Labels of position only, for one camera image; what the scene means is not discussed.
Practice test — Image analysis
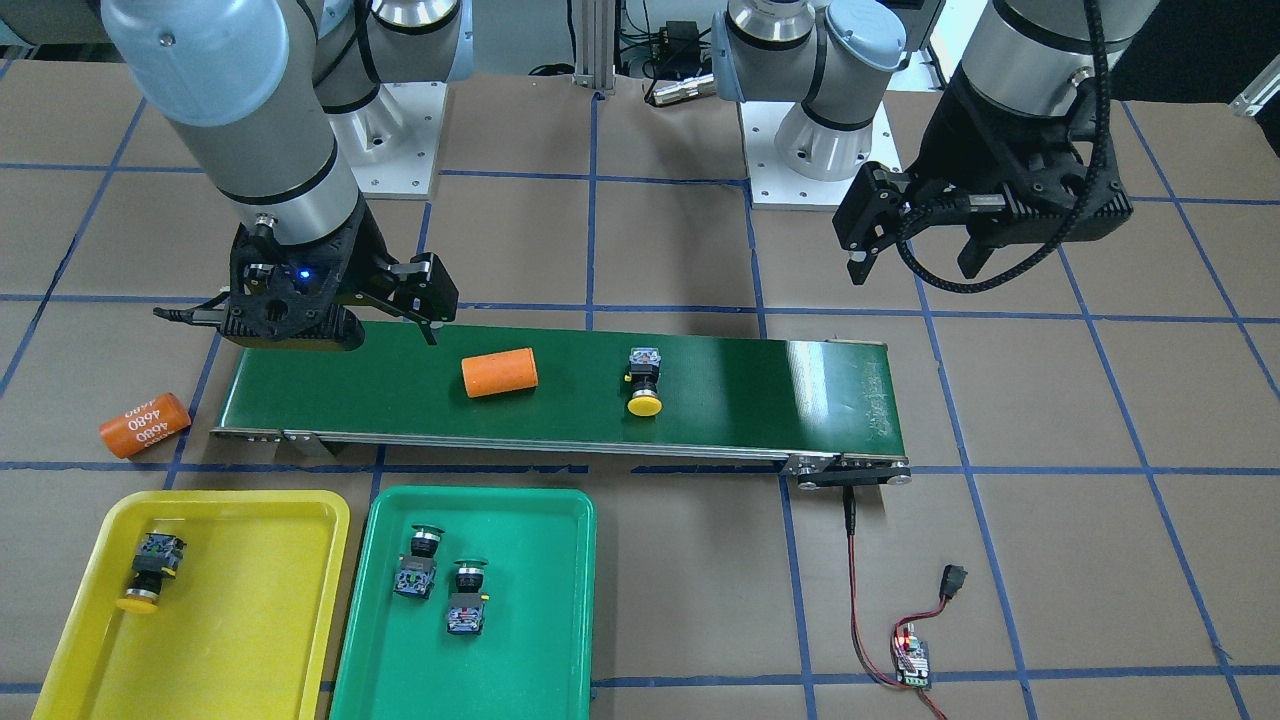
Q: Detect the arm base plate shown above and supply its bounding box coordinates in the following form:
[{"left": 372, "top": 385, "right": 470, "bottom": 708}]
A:
[
  {"left": 328, "top": 82, "right": 448, "bottom": 200},
  {"left": 740, "top": 102, "right": 902, "bottom": 211}
]

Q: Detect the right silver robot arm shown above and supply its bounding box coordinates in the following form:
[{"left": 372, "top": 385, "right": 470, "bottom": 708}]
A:
[{"left": 100, "top": 1, "right": 474, "bottom": 351}]

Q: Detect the orange cylinder with white print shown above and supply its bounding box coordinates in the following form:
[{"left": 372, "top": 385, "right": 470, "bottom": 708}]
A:
[{"left": 99, "top": 393, "right": 192, "bottom": 459}]

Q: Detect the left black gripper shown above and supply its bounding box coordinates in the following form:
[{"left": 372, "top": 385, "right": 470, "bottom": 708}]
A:
[{"left": 833, "top": 70, "right": 1135, "bottom": 286}]

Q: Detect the plain orange cylinder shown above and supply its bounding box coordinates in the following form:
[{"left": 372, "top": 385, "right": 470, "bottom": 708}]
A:
[{"left": 460, "top": 347, "right": 539, "bottom": 398}]

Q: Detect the yellow plastic tray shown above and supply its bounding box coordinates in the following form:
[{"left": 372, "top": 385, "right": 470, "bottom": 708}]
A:
[{"left": 35, "top": 489, "right": 349, "bottom": 719}]

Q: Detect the yellow push button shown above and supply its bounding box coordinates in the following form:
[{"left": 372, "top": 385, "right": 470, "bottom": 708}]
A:
[
  {"left": 623, "top": 347, "right": 663, "bottom": 418},
  {"left": 114, "top": 532, "right": 187, "bottom": 615}
]

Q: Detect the black cable connector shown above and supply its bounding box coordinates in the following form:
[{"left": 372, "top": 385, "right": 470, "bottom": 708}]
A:
[{"left": 940, "top": 564, "right": 968, "bottom": 602}]

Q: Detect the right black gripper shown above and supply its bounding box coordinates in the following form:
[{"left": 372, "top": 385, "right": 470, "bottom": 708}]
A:
[{"left": 152, "top": 199, "right": 460, "bottom": 351}]

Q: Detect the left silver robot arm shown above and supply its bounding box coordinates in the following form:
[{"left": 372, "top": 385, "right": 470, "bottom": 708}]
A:
[{"left": 710, "top": 1, "right": 1156, "bottom": 293}]

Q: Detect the red black power cable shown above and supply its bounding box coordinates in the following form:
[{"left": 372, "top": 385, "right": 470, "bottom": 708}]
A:
[{"left": 842, "top": 486, "right": 951, "bottom": 720}]

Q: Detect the green conveyor belt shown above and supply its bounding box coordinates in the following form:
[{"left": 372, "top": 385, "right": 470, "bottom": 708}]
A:
[{"left": 212, "top": 322, "right": 913, "bottom": 487}]

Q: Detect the small controller circuit board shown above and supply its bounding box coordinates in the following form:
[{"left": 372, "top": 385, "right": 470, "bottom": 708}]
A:
[{"left": 890, "top": 623, "right": 933, "bottom": 691}]

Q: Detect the green plastic tray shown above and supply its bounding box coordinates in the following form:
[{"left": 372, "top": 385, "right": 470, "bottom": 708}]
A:
[{"left": 330, "top": 486, "right": 596, "bottom": 719}]

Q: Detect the aluminium frame post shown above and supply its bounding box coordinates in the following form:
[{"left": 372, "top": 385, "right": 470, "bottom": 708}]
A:
[{"left": 568, "top": 1, "right": 620, "bottom": 97}]

